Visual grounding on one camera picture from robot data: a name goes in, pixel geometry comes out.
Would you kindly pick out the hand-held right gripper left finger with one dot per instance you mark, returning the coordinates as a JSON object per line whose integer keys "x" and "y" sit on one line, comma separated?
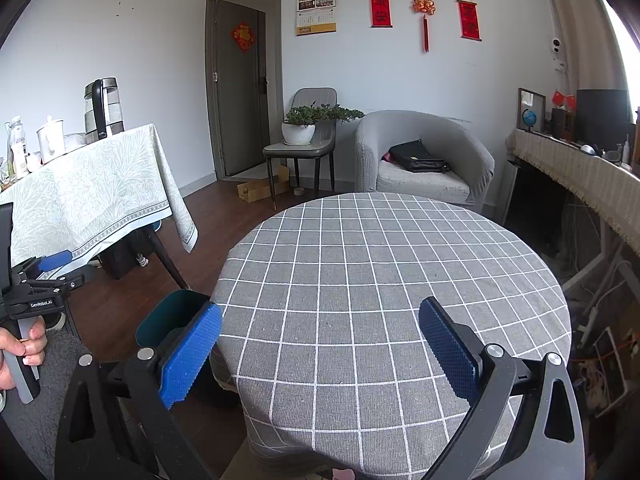
{"x": 192, "y": 355}

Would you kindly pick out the small red flags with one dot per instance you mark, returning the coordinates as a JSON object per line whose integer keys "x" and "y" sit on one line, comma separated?
{"x": 564, "y": 100}

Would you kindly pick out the grey door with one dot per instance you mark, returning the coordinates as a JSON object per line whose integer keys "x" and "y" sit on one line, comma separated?
{"x": 245, "y": 110}

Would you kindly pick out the grey armchair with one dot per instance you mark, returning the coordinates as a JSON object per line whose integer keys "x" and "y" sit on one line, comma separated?
{"x": 425, "y": 130}

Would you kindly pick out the grey dining chair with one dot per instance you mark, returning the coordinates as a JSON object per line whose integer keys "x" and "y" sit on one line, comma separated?
{"x": 315, "y": 97}

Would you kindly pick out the person's left hand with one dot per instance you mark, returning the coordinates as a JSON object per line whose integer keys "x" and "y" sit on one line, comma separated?
{"x": 35, "y": 345}

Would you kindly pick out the cardboard box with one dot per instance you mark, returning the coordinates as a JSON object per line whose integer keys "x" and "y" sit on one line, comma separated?
{"x": 260, "y": 191}

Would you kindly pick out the black storage box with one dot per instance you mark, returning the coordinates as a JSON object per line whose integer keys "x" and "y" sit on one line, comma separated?
{"x": 122, "y": 260}

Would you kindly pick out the grey computer mouse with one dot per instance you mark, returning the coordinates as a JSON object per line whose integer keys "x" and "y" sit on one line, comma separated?
{"x": 588, "y": 150}

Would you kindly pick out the red diamond door decoration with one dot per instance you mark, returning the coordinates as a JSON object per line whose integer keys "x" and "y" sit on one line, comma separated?
{"x": 243, "y": 36}

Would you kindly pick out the wall calendar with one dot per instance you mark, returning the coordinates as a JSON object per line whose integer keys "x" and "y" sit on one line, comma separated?
{"x": 316, "y": 10}

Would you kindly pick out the black bag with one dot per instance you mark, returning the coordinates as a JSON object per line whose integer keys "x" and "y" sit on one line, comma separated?
{"x": 417, "y": 157}

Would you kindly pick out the white patterned tablecloth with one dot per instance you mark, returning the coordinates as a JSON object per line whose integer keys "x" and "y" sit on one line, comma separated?
{"x": 100, "y": 185}

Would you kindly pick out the white security camera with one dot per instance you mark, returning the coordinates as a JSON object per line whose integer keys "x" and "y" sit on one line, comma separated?
{"x": 556, "y": 47}

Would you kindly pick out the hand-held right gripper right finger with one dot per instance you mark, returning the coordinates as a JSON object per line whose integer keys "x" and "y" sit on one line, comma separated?
{"x": 450, "y": 355}

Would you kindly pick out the potted plant in white pot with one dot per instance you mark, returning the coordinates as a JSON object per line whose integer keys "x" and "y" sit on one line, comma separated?
{"x": 298, "y": 132}

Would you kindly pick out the clear plastic bottle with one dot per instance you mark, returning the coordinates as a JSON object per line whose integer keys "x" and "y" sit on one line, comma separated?
{"x": 18, "y": 152}

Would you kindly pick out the red hanging scroll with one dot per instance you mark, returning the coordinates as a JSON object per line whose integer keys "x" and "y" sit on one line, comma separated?
{"x": 469, "y": 17}
{"x": 381, "y": 7}

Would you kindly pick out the dark table leg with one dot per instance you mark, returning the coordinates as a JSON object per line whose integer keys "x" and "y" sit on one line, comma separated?
{"x": 167, "y": 260}

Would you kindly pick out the beige fringed desk cloth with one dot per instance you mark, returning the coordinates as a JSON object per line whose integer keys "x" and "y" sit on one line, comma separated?
{"x": 565, "y": 170}

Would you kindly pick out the black monitor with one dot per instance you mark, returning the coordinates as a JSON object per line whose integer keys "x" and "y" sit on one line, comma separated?
{"x": 602, "y": 117}

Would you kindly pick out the dark brown speaker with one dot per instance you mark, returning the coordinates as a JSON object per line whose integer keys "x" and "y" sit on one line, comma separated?
{"x": 562, "y": 125}

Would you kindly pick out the dark plastic trash bin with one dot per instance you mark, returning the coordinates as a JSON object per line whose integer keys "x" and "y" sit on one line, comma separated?
{"x": 165, "y": 317}

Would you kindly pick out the small blue globe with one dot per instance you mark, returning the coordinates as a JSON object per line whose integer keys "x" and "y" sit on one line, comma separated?
{"x": 528, "y": 118}

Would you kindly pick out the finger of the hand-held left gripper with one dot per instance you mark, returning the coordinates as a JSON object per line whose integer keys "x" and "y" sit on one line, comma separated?
{"x": 50, "y": 261}
{"x": 70, "y": 281}

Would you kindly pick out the white ceramic teapot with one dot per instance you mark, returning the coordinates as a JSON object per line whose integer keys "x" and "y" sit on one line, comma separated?
{"x": 50, "y": 140}

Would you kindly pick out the grey checked tablecloth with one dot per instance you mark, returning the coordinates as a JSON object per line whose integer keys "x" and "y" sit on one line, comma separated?
{"x": 350, "y": 310}

